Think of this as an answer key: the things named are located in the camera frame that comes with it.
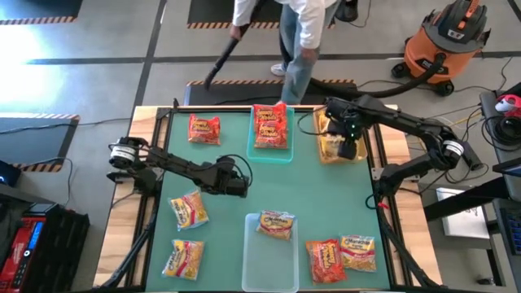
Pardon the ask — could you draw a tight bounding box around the long black floor cable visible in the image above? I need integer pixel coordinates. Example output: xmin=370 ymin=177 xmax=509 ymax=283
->
xmin=357 ymin=56 xmax=514 ymax=95

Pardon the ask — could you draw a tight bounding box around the black hazard-striped floor mat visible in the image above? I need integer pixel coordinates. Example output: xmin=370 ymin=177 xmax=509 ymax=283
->
xmin=0 ymin=112 xmax=81 ymax=173
xmin=184 ymin=79 xmax=361 ymax=107
xmin=186 ymin=0 xmax=337 ymax=30
xmin=0 ymin=0 xmax=84 ymax=26

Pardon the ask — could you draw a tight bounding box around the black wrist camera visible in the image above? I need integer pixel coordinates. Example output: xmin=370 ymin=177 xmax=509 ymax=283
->
xmin=225 ymin=178 xmax=251 ymax=199
xmin=337 ymin=138 xmax=359 ymax=161

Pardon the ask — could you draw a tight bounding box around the orange plastic bin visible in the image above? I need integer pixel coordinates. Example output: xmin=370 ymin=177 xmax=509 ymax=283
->
xmin=313 ymin=104 xmax=368 ymax=166

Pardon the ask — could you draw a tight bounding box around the clear plastic bin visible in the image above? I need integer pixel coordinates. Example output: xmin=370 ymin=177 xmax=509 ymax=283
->
xmin=241 ymin=212 xmax=300 ymax=293

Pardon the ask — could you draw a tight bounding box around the black stand base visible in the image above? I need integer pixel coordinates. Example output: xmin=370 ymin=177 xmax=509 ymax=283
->
xmin=337 ymin=0 xmax=360 ymax=24

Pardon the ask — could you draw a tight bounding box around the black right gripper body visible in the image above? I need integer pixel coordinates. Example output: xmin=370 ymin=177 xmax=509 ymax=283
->
xmin=325 ymin=96 xmax=367 ymax=142

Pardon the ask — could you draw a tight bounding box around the black vacuum wand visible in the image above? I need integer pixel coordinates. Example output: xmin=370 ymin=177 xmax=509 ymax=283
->
xmin=203 ymin=0 xmax=268 ymax=91

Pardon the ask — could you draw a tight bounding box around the white box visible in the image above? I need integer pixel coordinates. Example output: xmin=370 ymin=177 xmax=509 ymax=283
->
xmin=435 ymin=186 xmax=493 ymax=240

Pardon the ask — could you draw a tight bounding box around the person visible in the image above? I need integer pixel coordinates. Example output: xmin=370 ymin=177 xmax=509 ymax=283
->
xmin=229 ymin=0 xmax=341 ymax=106

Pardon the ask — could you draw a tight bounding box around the black power adapter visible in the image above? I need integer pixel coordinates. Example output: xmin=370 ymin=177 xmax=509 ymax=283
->
xmin=467 ymin=149 xmax=486 ymax=172

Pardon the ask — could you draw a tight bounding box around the beef flavor ramen packet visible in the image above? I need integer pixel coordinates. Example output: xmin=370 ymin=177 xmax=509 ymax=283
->
xmin=255 ymin=209 xmax=296 ymax=242
xmin=168 ymin=190 xmax=210 ymax=232
xmin=339 ymin=234 xmax=378 ymax=273
xmin=161 ymin=238 xmax=205 ymax=281

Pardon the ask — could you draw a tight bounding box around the teal plastic bin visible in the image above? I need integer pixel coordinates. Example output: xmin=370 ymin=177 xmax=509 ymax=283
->
xmin=246 ymin=105 xmax=296 ymax=165

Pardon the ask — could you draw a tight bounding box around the black crate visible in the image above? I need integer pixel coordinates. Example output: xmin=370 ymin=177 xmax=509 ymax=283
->
xmin=24 ymin=203 xmax=91 ymax=293

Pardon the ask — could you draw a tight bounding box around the orange shop vacuum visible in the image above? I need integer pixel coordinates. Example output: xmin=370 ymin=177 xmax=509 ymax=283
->
xmin=390 ymin=0 xmax=493 ymax=98

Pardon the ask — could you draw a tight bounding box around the red tool case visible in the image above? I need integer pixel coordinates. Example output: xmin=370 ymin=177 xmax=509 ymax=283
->
xmin=0 ymin=202 xmax=46 ymax=293

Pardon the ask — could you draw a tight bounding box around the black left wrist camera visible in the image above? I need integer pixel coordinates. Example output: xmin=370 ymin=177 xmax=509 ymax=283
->
xmin=225 ymin=178 xmax=251 ymax=199

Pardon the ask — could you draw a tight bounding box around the grey desk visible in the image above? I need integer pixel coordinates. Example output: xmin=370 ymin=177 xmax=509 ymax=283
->
xmin=479 ymin=83 xmax=521 ymax=286

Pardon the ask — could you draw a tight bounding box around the black vacuum hose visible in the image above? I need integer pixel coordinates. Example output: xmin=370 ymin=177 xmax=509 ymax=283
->
xmin=309 ymin=52 xmax=448 ymax=99

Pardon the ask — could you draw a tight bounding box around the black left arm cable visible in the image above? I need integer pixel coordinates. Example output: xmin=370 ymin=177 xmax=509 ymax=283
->
xmin=219 ymin=153 xmax=254 ymax=189

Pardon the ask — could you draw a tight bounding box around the black keyboard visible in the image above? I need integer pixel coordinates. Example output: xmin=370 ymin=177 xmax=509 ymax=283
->
xmin=497 ymin=198 xmax=521 ymax=257

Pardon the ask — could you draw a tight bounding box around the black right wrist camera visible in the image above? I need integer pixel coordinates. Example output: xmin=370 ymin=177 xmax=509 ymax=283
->
xmin=337 ymin=138 xmax=359 ymax=161

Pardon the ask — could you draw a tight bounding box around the coiled black cable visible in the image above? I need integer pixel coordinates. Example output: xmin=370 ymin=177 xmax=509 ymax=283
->
xmin=481 ymin=115 xmax=521 ymax=147

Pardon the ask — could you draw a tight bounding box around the green table mat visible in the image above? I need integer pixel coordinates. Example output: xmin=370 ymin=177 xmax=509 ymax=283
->
xmin=144 ymin=110 xmax=392 ymax=292

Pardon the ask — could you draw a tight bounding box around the black device with blue light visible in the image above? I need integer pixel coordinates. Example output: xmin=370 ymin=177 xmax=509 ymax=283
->
xmin=0 ymin=160 xmax=22 ymax=189

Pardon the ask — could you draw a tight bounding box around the yellow cable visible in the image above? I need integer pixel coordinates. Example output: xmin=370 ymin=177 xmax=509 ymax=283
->
xmin=449 ymin=112 xmax=484 ymax=126

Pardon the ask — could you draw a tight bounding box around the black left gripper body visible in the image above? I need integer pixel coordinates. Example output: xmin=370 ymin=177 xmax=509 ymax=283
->
xmin=209 ymin=155 xmax=248 ymax=188

